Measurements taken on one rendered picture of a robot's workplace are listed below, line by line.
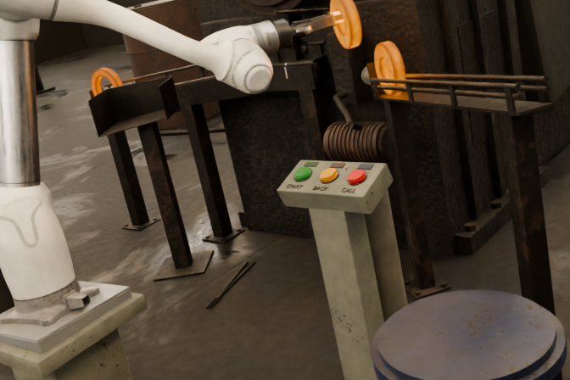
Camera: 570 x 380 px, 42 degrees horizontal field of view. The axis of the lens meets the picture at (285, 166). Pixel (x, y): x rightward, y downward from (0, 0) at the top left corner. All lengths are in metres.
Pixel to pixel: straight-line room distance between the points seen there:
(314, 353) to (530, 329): 0.97
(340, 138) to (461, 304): 1.02
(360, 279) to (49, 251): 0.73
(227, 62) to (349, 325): 0.69
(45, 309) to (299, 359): 0.72
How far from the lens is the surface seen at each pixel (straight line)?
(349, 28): 2.04
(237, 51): 1.84
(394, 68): 2.09
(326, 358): 2.13
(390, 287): 1.86
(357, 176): 1.58
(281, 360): 2.17
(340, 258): 1.67
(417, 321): 1.36
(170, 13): 5.32
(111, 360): 1.97
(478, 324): 1.33
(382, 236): 1.80
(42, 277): 1.85
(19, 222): 1.84
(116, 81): 3.33
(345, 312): 1.74
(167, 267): 2.96
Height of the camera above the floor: 1.10
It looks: 16 degrees down
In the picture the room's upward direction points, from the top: 12 degrees counter-clockwise
